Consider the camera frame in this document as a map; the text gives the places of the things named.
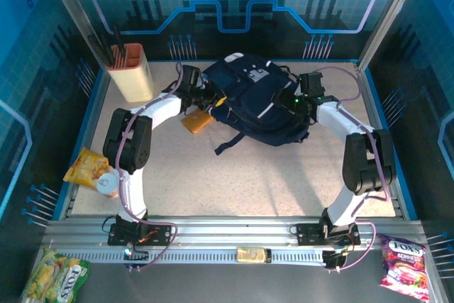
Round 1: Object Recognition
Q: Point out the purple Fox's candy bag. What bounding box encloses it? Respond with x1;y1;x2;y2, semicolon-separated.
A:
378;233;431;302

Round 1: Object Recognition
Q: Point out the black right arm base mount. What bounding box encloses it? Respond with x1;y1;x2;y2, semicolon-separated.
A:
296;222;361;247

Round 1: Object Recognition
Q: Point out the navy blue backpack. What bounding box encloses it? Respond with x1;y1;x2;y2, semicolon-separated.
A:
201;53;310;157

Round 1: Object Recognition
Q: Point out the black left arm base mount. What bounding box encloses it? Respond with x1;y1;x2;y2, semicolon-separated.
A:
107;222;173;247

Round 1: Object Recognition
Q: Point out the green Fox's candy bag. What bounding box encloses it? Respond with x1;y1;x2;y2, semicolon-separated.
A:
20;248;92;303

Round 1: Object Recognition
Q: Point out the slotted grey cable duct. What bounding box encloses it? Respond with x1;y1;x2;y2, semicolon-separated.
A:
52;248;329;265

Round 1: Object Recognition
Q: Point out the aluminium rail beam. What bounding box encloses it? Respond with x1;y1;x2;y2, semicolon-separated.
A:
42;214;428;250

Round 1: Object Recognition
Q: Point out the orange leather wallet case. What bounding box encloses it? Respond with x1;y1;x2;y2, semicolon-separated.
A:
182;109;215;136

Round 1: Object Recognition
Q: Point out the cream holder orange rim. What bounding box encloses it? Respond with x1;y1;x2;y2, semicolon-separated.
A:
106;43;155;102

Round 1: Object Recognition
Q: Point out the aluminium frame post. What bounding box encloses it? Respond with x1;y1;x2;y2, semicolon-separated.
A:
38;0;109;70
357;0;433;72

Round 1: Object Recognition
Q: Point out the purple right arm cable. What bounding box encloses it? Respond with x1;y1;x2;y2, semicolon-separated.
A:
311;67;391;274

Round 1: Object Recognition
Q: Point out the orange pull-tab can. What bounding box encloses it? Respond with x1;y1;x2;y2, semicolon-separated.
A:
96;171;121;199

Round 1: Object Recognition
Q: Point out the yellow snack bag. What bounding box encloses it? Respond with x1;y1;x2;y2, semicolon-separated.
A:
62;147;110;189

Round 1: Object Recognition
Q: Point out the black stick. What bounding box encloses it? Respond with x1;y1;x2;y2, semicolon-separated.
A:
112;25;126;59
87;35;111;69
100;35;116;66

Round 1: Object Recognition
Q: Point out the small yellow bottle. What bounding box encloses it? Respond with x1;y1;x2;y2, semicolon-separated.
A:
236;246;273;265

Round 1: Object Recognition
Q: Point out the black connector box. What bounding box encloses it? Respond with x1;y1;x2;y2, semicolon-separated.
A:
322;249;350;274
123;244;150;272

